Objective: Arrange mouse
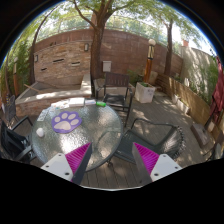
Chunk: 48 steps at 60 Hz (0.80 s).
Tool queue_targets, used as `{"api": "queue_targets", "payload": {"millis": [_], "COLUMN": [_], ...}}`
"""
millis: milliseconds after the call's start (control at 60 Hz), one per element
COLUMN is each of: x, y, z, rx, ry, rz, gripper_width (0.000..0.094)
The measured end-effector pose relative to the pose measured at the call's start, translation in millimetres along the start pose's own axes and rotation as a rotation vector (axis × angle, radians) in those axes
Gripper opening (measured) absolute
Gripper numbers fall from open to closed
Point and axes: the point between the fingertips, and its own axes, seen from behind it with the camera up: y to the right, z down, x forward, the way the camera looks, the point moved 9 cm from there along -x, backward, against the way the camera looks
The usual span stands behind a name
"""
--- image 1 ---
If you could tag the large tree trunk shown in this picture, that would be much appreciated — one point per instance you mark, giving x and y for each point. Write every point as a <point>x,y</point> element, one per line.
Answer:
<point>101,10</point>

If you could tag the green bottle lying down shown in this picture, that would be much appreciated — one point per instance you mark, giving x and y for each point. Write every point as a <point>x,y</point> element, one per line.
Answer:
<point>101,104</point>

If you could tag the black metal chair left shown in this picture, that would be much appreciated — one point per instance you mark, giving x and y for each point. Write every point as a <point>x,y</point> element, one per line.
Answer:
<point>14,146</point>

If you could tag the white box on table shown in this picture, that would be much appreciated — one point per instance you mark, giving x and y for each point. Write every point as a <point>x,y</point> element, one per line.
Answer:
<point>78,101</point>

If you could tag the white electrical box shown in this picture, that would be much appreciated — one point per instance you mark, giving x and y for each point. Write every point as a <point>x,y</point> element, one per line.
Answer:
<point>107,66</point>

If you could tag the red folded umbrella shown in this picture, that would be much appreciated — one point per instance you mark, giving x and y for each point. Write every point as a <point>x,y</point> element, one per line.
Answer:
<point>217,103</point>

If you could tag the purple paw print mousepad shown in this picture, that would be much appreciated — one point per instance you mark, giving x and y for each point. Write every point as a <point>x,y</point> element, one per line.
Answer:
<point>65,122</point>

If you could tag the white square planter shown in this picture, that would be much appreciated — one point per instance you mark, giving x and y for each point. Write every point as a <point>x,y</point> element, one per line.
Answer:
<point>144,94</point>

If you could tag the small white computer mouse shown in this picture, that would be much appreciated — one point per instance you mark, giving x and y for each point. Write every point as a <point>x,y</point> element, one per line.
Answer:
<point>40,132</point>

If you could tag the black metal chair far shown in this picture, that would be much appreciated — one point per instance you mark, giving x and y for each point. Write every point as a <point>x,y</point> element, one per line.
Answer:
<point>122,102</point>

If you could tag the black metal chair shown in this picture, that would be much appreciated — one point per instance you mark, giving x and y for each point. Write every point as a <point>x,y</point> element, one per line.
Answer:
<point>14,146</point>
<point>122,102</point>
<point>161,138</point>

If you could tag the white card on table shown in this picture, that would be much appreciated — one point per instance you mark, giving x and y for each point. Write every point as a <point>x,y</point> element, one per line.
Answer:
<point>90,102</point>

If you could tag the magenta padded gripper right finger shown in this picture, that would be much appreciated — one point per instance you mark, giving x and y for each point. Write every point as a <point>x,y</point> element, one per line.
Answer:
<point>151,165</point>

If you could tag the round glass patio table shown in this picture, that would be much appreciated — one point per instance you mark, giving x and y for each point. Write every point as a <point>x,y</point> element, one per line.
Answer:
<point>101,126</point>

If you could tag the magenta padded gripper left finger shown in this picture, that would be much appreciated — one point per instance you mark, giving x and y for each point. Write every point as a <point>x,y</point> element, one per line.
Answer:
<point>70,166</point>

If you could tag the black metal chair near right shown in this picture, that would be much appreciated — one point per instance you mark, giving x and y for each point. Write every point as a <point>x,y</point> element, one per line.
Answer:
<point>161,138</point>

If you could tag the concrete umbrella base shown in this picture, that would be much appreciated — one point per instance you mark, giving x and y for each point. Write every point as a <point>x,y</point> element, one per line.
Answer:
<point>201,134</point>

